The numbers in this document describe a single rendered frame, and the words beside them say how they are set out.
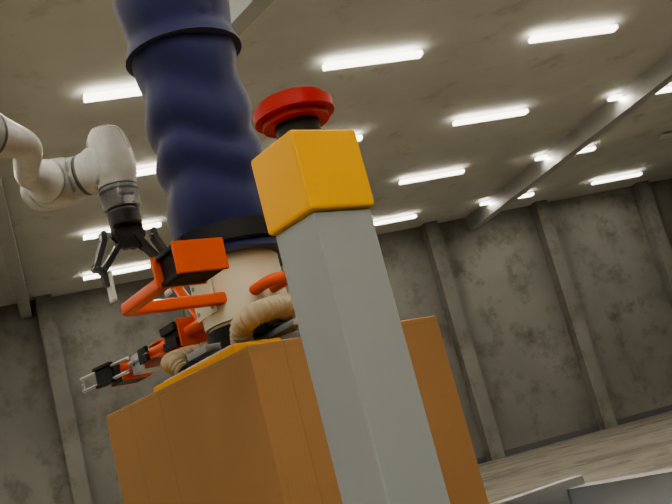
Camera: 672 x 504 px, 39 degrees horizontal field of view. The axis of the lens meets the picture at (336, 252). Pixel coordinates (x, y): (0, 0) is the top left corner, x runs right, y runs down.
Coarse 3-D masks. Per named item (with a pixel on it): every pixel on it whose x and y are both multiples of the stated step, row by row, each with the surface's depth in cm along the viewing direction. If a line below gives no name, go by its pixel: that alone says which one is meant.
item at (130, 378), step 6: (126, 360) 228; (114, 366) 230; (120, 366) 227; (114, 372) 230; (120, 372) 227; (132, 372) 228; (120, 378) 228; (126, 378) 227; (132, 378) 228; (138, 378) 230; (144, 378) 232; (114, 384) 231; (120, 384) 232; (126, 384) 234
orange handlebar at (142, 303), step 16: (144, 288) 158; (256, 288) 175; (272, 288) 179; (128, 304) 163; (144, 304) 161; (160, 304) 169; (176, 304) 171; (192, 304) 173; (208, 304) 175; (160, 352) 209; (128, 368) 224
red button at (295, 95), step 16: (272, 96) 80; (288, 96) 79; (304, 96) 79; (320, 96) 80; (256, 112) 81; (272, 112) 80; (288, 112) 79; (304, 112) 80; (320, 112) 81; (256, 128) 82; (272, 128) 81; (288, 128) 80; (304, 128) 80; (320, 128) 82
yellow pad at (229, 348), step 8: (224, 344) 171; (232, 344) 164; (240, 344) 162; (248, 344) 163; (216, 352) 169; (224, 352) 163; (232, 352) 161; (200, 360) 183; (208, 360) 168; (216, 360) 166; (192, 368) 173; (200, 368) 171; (176, 376) 179; (184, 376) 176; (160, 384) 185; (168, 384) 182
